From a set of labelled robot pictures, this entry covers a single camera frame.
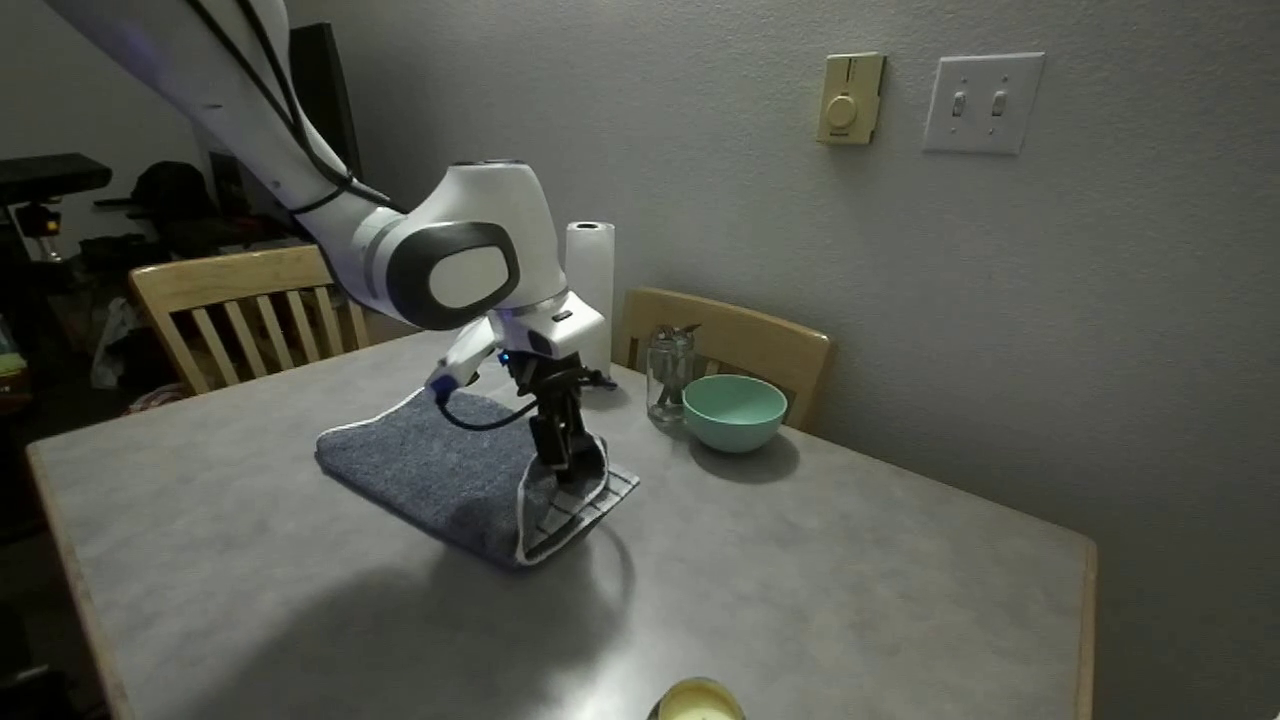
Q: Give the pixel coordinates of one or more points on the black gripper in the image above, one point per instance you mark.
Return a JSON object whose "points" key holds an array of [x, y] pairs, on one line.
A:
{"points": [[556, 424]]}

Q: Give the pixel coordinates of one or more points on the blue striped towel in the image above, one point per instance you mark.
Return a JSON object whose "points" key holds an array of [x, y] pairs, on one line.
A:
{"points": [[466, 478]]}

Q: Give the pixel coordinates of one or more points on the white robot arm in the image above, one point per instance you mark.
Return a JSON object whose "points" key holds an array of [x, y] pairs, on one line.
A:
{"points": [[478, 252]]}

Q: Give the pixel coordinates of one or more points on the white paper towel roll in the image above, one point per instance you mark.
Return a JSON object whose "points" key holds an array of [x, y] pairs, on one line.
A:
{"points": [[588, 263]]}

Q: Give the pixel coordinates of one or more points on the clear glass jar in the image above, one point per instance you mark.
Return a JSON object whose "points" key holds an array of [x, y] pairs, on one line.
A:
{"points": [[669, 363]]}

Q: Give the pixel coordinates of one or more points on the mint green bowl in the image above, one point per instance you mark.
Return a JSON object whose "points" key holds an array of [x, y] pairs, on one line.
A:
{"points": [[733, 414]]}

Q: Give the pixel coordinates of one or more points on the yellow candle jar lid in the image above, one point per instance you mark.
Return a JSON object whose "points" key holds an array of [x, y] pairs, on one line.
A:
{"points": [[698, 696]]}

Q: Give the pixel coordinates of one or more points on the wooden slatted chair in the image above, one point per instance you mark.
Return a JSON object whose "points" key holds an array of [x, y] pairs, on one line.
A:
{"points": [[248, 315]]}

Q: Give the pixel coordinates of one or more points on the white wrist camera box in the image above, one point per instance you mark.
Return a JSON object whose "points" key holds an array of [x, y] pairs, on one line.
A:
{"points": [[547, 331]]}

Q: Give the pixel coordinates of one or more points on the beige wall thermostat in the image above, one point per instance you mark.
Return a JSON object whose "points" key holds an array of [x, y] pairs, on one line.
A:
{"points": [[850, 103]]}

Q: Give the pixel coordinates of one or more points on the white double light switch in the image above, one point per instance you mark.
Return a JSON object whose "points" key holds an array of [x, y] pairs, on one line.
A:
{"points": [[980, 103]]}

